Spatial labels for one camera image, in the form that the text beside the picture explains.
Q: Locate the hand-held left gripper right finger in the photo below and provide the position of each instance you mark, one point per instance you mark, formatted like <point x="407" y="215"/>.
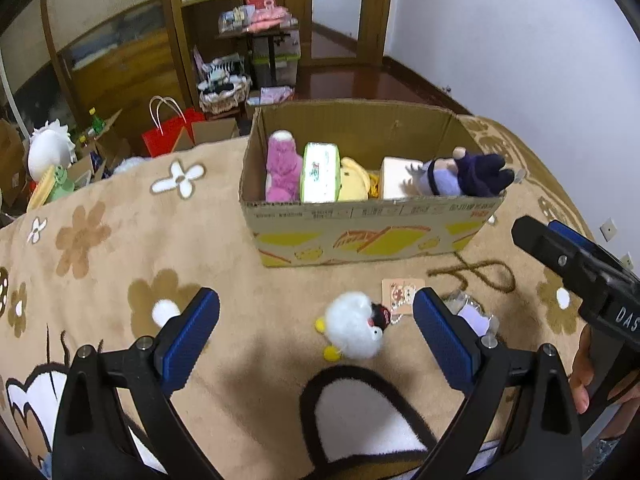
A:
<point x="445" y="342"/>

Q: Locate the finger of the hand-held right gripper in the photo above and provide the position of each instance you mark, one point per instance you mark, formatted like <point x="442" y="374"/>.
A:
<point x="545" y="245"/>
<point x="575" y="240"/>

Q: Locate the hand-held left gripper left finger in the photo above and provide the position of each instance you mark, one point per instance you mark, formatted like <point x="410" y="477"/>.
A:
<point x="192" y="340"/>

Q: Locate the white fluffy penguin plush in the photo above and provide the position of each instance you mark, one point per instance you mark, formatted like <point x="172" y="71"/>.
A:
<point x="350" y="330"/>

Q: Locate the purple-clothed doll plush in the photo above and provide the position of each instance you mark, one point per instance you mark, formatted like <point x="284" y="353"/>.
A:
<point x="475" y="172"/>

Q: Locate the cardboard box yellow print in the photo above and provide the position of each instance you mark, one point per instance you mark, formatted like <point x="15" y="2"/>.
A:
<point x="310" y="220"/>

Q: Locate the yellow round plush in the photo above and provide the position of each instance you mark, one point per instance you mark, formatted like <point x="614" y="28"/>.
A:
<point x="352" y="180"/>

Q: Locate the pink fluffy plush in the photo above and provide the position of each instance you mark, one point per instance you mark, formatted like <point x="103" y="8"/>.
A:
<point x="282" y="170"/>

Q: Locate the green tissue pack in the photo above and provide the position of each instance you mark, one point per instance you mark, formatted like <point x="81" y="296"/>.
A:
<point x="320" y="170"/>

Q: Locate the person's right hand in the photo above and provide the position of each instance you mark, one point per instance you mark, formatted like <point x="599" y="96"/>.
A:
<point x="581" y="375"/>

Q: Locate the small plastic-wrapped toy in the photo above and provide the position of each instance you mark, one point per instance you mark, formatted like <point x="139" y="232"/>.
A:
<point x="472" y="316"/>

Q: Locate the beige floral printed blanket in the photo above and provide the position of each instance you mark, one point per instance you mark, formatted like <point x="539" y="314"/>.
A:
<point x="150" y="240"/>

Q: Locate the white plastic bag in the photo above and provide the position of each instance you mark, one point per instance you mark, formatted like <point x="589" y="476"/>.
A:
<point x="130" y="164"/>

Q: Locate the red paper bag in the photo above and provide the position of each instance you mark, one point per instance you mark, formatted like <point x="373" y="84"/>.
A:
<point x="165" y="137"/>

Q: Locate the cardboard box with bottles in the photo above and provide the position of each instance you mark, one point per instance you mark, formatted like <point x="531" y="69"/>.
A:
<point x="112" y="147"/>

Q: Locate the green and yellow frog plush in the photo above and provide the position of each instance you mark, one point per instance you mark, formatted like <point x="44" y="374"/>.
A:
<point x="57" y="180"/>

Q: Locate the small open cardboard box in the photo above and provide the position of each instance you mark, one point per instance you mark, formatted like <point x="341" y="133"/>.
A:
<point x="215" y="130"/>

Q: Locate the green bottle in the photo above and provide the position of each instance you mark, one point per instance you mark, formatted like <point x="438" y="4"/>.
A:
<point x="95" y="122"/>

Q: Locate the white fluffy head plush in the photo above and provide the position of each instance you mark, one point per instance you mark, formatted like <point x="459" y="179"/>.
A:
<point x="47" y="147"/>

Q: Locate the woven basket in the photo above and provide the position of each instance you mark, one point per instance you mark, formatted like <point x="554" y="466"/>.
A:
<point x="225" y="100"/>

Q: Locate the cardboard box with pink items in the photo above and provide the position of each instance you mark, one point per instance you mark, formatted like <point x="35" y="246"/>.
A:
<point x="275" y="94"/>

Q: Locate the plain brown cardboard box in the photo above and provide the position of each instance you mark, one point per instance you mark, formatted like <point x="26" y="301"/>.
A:
<point x="10" y="155"/>

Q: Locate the wooden wardrobe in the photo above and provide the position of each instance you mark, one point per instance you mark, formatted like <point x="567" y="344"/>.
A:
<point x="125" y="75"/>

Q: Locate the zebra striped plush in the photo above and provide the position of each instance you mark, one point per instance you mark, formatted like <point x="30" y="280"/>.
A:
<point x="220" y="67"/>

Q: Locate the clear storage bin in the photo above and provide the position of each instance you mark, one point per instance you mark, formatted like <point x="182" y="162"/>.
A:
<point x="287" y="65"/>

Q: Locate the wooden door with glass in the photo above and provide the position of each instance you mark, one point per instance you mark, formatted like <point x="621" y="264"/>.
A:
<point x="372" y="10"/>

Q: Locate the small dark table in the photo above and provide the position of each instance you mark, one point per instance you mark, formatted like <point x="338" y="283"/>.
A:
<point x="272" y="55"/>

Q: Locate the clear box of small items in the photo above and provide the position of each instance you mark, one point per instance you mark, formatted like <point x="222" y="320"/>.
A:
<point x="235" y="20"/>

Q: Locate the pink folded clothes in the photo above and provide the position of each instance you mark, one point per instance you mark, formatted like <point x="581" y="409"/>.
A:
<point x="270" y="19"/>

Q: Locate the wooden corner shelf unit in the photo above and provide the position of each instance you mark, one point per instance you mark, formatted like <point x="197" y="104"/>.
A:
<point x="172" y="10"/>

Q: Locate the white wall socket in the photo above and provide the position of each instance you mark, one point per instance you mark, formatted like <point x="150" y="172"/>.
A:
<point x="609" y="230"/>
<point x="627" y="260"/>

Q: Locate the white tube frame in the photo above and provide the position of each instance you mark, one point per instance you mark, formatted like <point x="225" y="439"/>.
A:
<point x="10" y="90"/>

